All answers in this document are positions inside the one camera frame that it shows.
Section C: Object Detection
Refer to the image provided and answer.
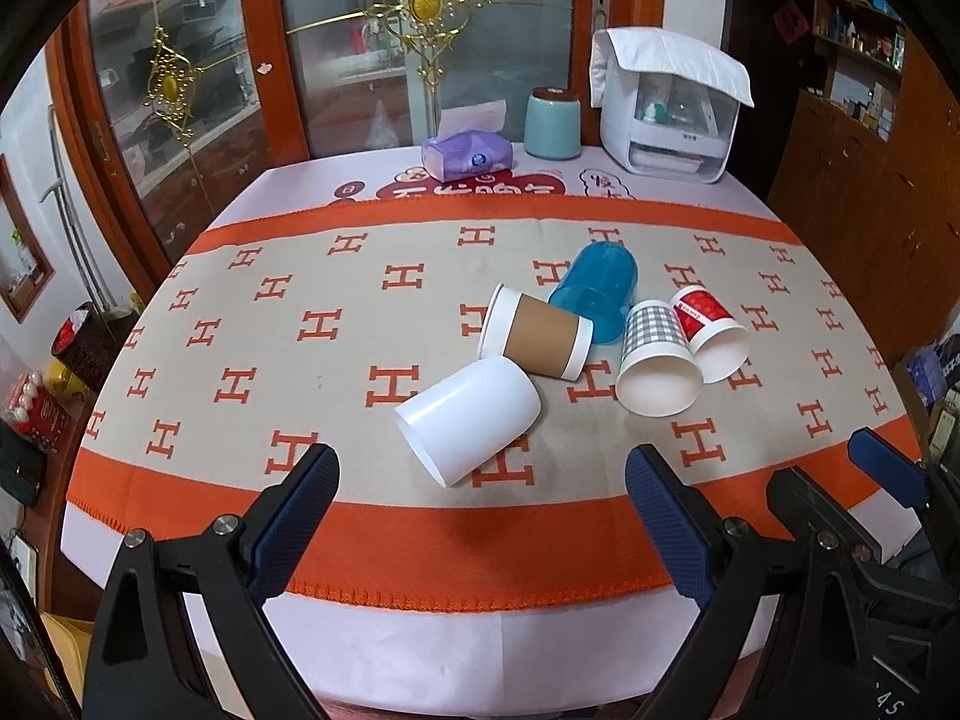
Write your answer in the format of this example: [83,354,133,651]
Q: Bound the plain white cup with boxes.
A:
[395,356,542,488]

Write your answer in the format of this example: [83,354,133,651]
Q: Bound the red white paper cup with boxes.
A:
[670,284,748,383]

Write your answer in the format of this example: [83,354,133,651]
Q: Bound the grey checked paper cup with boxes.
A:
[615,299,703,418]

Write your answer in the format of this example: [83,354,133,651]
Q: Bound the blue translucent plastic cup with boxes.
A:
[548,241,640,344]

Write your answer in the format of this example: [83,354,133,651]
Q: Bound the brown sleeve paper cup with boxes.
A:
[477,284,594,382]

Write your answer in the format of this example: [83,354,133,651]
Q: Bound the white printed tablecloth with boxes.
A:
[58,141,925,719]

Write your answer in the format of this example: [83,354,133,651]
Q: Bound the orange beige H blanket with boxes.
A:
[67,193,918,613]

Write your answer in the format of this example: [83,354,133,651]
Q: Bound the white countertop appliance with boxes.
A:
[601,50,752,184]

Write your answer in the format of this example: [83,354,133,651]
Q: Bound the wooden shelf with items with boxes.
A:
[814,0,907,142]

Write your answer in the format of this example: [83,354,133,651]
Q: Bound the white cloth on appliance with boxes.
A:
[587,26,755,109]

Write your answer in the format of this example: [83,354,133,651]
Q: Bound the teal canister brown lid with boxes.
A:
[524,86,581,161]

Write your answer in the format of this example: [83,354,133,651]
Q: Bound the purple tissue pack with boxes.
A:
[421,130,512,184]

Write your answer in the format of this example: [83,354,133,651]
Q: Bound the wooden glass cabinet doors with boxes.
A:
[46,0,664,296]

